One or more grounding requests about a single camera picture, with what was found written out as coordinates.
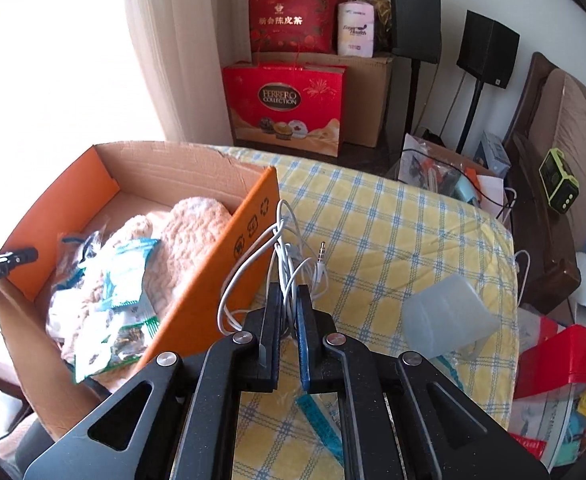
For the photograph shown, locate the red box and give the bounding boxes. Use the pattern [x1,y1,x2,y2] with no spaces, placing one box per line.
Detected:
[513,324,586,402]

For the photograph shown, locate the colourful plastic bag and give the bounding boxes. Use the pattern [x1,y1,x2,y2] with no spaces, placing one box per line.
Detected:
[509,385,586,463]

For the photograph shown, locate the blue grey box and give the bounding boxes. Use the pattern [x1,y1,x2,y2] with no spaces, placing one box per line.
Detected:
[474,131,512,177]

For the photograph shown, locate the white earphone cable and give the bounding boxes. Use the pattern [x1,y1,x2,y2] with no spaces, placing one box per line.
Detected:
[217,199,330,337]

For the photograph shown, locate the black speaker stand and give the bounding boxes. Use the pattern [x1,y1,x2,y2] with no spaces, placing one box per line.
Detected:
[454,77,487,155]

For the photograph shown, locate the white tissue roll pack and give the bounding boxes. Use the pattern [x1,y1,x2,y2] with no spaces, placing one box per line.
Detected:
[336,1,377,58]

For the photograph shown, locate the teal strip zip bag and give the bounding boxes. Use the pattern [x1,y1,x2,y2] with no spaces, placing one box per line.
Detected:
[295,392,347,466]

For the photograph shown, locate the dark red gift bag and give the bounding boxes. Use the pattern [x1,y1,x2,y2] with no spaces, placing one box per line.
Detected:
[248,0,350,57]

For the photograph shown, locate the pink fuzzy sock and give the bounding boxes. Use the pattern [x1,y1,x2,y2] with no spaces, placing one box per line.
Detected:
[160,197,235,321]

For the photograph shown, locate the brown wooden sofa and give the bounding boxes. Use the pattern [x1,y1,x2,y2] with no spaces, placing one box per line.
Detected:
[503,51,586,322]

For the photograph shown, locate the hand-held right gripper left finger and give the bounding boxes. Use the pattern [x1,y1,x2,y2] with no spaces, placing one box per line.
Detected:
[23,282,285,480]

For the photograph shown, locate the brown cardboard box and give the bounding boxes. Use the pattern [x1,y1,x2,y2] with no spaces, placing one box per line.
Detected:
[250,51,395,149]

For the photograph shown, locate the red chocolate gift bag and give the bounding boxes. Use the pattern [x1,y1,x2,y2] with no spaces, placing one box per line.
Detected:
[222,62,349,159]

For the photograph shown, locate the beige curtain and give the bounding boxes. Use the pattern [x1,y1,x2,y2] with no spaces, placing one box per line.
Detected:
[120,0,255,149]

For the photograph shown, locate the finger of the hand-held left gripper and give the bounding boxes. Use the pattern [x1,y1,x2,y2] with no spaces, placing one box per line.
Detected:
[0,246,39,272]

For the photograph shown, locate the clear plastic bag of clutter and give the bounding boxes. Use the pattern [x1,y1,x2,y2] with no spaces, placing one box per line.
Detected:
[387,132,511,222]

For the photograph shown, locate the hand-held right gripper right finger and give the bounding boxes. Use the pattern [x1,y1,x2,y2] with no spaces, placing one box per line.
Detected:
[295,284,552,480]

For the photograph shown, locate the black speaker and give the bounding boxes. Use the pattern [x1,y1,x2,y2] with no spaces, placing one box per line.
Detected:
[456,10,521,91]
[389,0,442,65]

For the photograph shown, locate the clear plastic packet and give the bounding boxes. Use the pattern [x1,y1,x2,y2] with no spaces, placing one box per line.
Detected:
[54,230,110,292]

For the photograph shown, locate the white green snack packet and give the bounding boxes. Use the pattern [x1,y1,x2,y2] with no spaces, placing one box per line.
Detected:
[73,305,162,385]

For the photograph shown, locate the translucent plastic cup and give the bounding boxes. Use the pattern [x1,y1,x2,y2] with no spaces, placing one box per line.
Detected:
[403,274,502,359]

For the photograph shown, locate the white charging cable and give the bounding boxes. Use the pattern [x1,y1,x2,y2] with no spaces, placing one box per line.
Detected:
[514,249,532,307]

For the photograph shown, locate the orange cardboard box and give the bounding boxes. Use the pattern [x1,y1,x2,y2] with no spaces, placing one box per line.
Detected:
[0,141,281,441]

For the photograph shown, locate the green white snack packets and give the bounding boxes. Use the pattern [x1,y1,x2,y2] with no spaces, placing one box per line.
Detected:
[46,214,174,363]

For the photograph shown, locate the yellow plaid cloth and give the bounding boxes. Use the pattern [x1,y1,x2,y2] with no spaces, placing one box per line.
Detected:
[208,145,522,480]

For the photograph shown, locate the teal white snack packet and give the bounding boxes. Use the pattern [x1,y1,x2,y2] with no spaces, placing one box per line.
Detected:
[98,237,162,311]

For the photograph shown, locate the green radio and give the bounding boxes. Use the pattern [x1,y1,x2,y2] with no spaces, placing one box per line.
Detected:
[539,148,584,214]

